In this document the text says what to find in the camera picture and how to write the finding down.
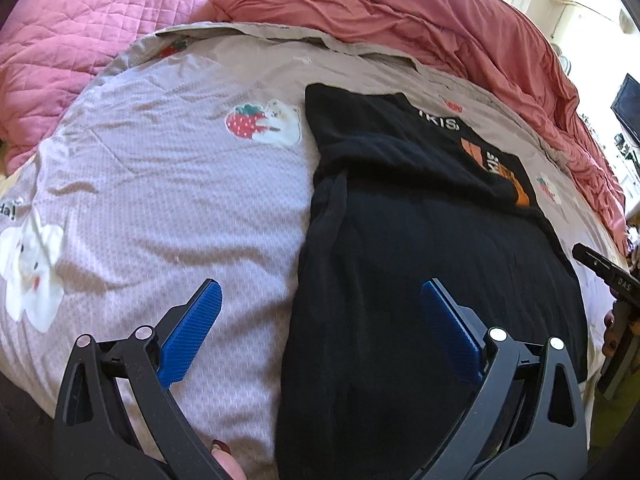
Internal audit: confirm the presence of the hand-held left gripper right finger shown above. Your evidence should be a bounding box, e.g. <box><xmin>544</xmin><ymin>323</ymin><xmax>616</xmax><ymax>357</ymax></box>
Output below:
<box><xmin>420</xmin><ymin>278</ymin><xmax>588</xmax><ymax>480</ymax></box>

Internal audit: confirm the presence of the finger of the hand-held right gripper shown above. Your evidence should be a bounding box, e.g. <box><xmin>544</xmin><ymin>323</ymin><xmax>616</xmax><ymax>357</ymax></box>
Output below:
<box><xmin>571</xmin><ymin>242</ymin><xmax>623</xmax><ymax>286</ymax></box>

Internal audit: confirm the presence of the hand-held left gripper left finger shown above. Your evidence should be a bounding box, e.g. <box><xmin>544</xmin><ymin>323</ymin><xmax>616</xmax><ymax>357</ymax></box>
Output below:
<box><xmin>52</xmin><ymin>278</ymin><xmax>236</xmax><ymax>480</ymax></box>

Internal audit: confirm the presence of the black t-shirt with orange print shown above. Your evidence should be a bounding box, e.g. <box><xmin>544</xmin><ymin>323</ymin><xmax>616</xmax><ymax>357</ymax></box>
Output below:
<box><xmin>275</xmin><ymin>82</ymin><xmax>591</xmax><ymax>480</ymax></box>

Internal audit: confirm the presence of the pile of clothes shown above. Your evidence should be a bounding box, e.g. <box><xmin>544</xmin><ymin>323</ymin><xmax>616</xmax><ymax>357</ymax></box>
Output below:
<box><xmin>622</xmin><ymin>210</ymin><xmax>640</xmax><ymax>271</ymax></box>

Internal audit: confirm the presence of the person's right hand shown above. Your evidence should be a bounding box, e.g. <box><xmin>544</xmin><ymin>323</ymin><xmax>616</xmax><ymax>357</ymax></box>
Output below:
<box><xmin>601</xmin><ymin>310</ymin><xmax>617</xmax><ymax>359</ymax></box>

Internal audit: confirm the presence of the person's yellow-green clothing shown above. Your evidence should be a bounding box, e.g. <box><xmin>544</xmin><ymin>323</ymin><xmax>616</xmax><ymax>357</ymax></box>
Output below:
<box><xmin>587</xmin><ymin>385</ymin><xmax>636</xmax><ymax>456</ymax></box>

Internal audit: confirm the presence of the cluttered white desk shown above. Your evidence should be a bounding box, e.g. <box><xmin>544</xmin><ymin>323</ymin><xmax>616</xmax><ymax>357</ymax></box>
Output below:
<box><xmin>607</xmin><ymin>132</ymin><xmax>640</xmax><ymax>181</ymax></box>

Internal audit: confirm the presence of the printed mauve bed sheet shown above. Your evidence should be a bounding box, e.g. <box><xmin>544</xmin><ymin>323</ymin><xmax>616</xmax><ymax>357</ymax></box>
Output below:
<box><xmin>0</xmin><ymin>22</ymin><xmax>631</xmax><ymax>480</ymax></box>

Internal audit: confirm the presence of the black flat screen monitor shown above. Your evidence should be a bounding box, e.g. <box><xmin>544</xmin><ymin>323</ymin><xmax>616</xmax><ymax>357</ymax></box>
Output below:
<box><xmin>610</xmin><ymin>72</ymin><xmax>640</xmax><ymax>143</ymax></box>

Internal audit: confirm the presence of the pink quilted blanket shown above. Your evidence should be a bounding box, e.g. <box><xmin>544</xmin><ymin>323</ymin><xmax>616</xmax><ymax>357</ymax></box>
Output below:
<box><xmin>0</xmin><ymin>0</ymin><xmax>213</xmax><ymax>173</ymax></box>

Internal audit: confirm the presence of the salmon pink duvet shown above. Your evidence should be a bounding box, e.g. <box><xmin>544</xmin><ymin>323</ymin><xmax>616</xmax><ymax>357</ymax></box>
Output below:
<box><xmin>207</xmin><ymin>0</ymin><xmax>628</xmax><ymax>233</ymax></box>

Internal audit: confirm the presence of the white curved metal frame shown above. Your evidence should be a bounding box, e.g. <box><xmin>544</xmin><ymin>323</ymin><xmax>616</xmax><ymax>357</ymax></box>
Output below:
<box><xmin>552</xmin><ymin>42</ymin><xmax>576</xmax><ymax>78</ymax></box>

